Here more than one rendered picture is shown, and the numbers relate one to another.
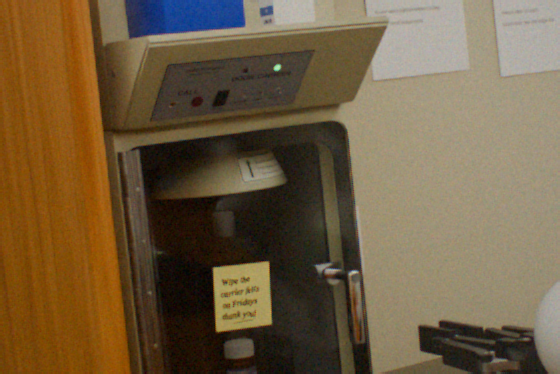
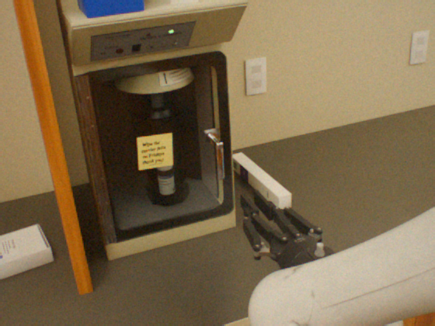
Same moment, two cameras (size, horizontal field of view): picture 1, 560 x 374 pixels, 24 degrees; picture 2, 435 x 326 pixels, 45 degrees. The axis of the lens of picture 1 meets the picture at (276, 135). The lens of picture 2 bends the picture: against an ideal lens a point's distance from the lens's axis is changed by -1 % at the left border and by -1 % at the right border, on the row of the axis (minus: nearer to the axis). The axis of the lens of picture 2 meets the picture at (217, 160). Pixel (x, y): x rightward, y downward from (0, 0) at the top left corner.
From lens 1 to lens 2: 65 cm
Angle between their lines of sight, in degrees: 26
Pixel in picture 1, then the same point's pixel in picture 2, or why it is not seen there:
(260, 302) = (166, 154)
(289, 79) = (182, 36)
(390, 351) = (276, 129)
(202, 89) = (121, 45)
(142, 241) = (92, 126)
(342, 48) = (216, 19)
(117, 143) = (75, 70)
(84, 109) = (35, 66)
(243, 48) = (143, 24)
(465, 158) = (333, 30)
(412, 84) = not seen: outside the picture
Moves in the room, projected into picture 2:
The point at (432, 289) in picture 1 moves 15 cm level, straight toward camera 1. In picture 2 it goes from (304, 98) to (297, 116)
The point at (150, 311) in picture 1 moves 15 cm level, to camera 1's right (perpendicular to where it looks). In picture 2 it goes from (98, 161) to (168, 164)
